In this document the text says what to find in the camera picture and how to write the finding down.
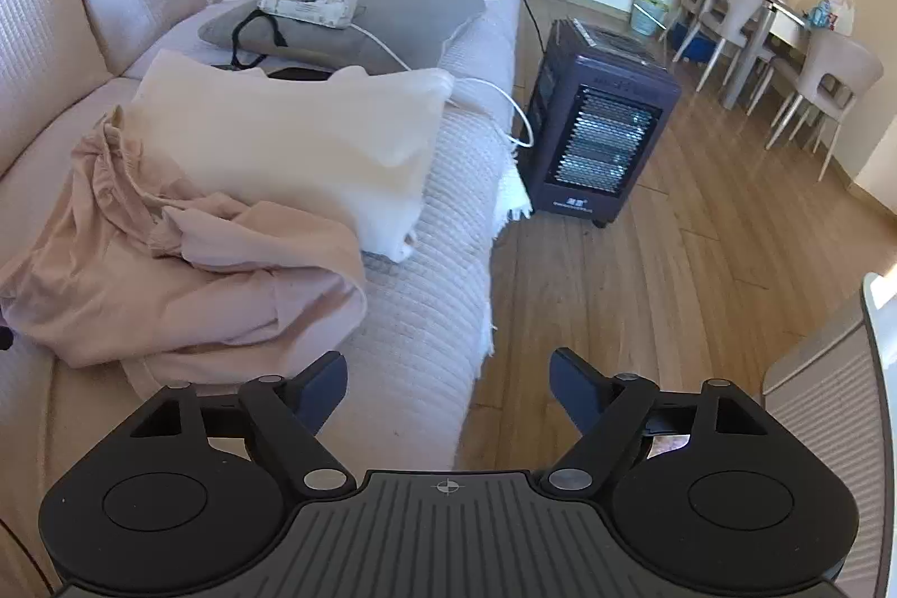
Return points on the black smartphone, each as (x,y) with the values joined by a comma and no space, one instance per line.
(300,74)

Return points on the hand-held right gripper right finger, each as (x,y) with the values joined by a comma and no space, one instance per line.
(571,384)

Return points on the dark purple electric heater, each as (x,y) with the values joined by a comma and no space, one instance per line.
(596,149)

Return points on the white plastic bag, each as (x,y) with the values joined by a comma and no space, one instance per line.
(837,13)

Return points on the light blue bucket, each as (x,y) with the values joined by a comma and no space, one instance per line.
(648,20)

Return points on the cream garment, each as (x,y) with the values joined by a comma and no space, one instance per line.
(294,142)

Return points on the white power strip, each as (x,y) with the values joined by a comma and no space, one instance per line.
(308,6)

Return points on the grey cushion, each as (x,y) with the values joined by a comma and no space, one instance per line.
(413,16)

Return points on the white louvered cabinet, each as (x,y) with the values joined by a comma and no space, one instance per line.
(834,430)

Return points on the white dining table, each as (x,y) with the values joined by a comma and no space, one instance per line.
(788,23)

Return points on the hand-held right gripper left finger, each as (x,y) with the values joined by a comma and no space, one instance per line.
(324,384)

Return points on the pink pants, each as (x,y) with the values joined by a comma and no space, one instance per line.
(175,290)

